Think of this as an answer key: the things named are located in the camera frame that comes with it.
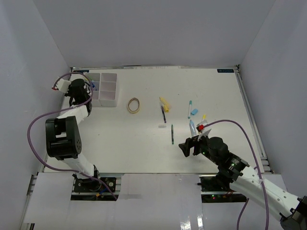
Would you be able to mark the white right organizer box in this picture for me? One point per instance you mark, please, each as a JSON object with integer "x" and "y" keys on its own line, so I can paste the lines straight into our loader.
{"x": 108, "y": 90}

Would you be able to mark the white marker teal cap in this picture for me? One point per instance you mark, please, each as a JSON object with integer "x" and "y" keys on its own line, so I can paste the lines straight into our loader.
{"x": 189, "y": 109}

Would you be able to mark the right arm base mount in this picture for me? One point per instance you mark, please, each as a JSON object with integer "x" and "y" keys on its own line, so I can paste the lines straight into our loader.
{"x": 212, "y": 192}

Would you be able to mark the black table logo label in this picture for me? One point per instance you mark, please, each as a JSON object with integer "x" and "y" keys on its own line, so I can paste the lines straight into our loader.
{"x": 225, "y": 70}

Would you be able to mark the yellow highlighter body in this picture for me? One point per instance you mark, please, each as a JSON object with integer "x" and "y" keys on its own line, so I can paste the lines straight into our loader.
{"x": 164, "y": 102}

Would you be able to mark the aluminium table edge rail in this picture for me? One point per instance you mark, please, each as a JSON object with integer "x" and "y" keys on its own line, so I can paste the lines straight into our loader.
{"x": 263, "y": 156}

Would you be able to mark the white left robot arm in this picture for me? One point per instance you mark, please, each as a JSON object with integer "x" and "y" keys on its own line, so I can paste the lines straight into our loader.
{"x": 63, "y": 138}

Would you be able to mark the purple gel pen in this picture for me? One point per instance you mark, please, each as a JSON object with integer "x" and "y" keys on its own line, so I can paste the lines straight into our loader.
{"x": 163, "y": 113}

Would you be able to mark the yellow highlighter cap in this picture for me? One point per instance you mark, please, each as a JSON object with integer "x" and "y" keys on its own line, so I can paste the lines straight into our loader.
{"x": 166, "y": 109}

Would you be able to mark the green highlighter pen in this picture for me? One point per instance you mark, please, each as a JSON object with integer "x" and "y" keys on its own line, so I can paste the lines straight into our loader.
{"x": 172, "y": 134}

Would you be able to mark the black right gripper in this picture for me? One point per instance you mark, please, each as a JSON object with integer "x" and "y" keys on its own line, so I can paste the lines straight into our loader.
{"x": 194, "y": 142}

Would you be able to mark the white front cover panel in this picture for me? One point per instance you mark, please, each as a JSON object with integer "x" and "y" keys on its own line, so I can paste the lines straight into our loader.
{"x": 145, "y": 202}

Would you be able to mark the white organizer box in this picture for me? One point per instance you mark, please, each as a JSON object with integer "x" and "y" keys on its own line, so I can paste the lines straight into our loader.
{"x": 95, "y": 99}
{"x": 108, "y": 90}

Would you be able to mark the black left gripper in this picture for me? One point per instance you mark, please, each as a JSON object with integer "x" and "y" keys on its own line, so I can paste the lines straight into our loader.
{"x": 68, "y": 93}

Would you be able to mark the yellow masking tape roll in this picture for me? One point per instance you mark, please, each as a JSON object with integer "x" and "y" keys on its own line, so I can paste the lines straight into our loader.
{"x": 133, "y": 105}

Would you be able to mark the white left organizer box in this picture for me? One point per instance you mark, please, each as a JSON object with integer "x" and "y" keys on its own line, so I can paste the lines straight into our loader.
{"x": 95, "y": 99}

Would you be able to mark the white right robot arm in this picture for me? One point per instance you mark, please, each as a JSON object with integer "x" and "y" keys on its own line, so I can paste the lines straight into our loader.
{"x": 236, "y": 174}

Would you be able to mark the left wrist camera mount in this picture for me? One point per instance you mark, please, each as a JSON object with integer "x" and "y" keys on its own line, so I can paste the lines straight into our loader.
{"x": 62, "y": 86}

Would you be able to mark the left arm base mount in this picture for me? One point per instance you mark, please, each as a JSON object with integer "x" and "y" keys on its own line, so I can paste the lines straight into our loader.
{"x": 92, "y": 190}

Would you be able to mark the light blue highlighter cap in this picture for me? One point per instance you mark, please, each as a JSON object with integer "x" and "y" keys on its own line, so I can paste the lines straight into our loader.
{"x": 194, "y": 111}

